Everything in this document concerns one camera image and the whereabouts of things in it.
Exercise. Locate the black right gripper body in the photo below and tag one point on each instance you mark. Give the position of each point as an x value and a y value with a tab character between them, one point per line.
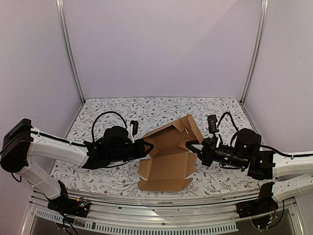
208	151

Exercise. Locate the right aluminium frame post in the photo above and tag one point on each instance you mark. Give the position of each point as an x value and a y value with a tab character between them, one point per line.
256	50

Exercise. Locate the floral patterned table mat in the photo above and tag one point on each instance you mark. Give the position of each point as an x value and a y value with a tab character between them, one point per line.
97	115

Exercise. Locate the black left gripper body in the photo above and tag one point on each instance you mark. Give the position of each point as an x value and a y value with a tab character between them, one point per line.
116	157

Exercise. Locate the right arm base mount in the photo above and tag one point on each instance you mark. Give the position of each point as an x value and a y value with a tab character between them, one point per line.
256	208

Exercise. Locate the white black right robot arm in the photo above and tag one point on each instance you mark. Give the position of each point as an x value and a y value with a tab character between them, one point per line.
288	174

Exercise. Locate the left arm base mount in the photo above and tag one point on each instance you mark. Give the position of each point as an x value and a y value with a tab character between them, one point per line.
77	207

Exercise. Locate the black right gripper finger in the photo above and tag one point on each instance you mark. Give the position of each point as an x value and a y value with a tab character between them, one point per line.
192	148
195	142

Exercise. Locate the aluminium front rail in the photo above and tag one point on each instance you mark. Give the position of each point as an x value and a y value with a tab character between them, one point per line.
169	215

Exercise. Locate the aluminium frame post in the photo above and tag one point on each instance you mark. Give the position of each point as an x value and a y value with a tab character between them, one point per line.
256	50
69	53

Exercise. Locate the brown cardboard paper box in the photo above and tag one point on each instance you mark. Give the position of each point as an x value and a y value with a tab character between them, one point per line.
171	163

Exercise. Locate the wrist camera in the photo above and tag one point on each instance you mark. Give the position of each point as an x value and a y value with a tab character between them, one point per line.
132	130
212	128

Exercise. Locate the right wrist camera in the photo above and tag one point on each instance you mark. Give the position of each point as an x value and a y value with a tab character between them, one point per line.
212	128

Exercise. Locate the left aluminium frame post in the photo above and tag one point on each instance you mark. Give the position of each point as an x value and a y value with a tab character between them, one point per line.
69	53

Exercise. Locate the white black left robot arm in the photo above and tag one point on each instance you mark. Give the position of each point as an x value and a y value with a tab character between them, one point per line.
24	142

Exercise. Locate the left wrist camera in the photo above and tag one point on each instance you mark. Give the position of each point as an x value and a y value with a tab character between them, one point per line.
132	130

